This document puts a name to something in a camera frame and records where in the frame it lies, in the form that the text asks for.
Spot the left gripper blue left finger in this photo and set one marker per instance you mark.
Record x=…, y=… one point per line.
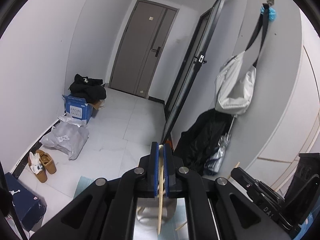
x=153, y=169

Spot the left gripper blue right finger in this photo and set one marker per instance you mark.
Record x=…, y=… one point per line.
x=169, y=172

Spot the white utensil holder cup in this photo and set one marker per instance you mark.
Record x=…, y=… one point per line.
x=150, y=214

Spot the black hanging jacket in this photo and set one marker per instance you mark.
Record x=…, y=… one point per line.
x=197, y=144

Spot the silver folded umbrella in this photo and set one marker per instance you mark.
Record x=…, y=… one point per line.
x=214, y=162

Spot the grey plastic bag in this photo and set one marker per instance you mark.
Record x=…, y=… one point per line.
x=69, y=136

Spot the blue cardboard box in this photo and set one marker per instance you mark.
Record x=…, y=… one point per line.
x=78, y=108

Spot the black clothes pile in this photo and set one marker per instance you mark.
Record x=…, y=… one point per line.
x=90, y=89

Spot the white hanging bag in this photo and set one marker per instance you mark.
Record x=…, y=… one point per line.
x=233, y=92

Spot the brown entrance door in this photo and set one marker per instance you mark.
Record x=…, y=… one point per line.
x=141, y=46

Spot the navy Jordan shoe box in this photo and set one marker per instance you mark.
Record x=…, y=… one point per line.
x=29, y=208

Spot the black framed glass door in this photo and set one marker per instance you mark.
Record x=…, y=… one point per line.
x=191, y=64

